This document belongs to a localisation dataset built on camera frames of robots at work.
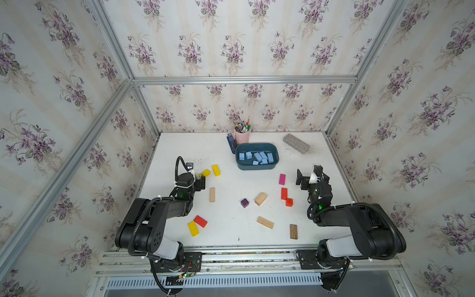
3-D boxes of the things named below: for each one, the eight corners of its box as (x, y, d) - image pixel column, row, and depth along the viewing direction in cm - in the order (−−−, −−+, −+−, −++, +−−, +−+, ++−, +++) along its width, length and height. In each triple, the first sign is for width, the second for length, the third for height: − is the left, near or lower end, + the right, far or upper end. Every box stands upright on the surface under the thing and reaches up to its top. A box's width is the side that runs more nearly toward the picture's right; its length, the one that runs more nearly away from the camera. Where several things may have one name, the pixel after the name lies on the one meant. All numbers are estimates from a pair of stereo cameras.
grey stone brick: (282, 140, 119) (283, 137, 117) (288, 135, 122) (289, 132, 120) (304, 154, 112) (305, 151, 109) (309, 148, 115) (311, 145, 112)
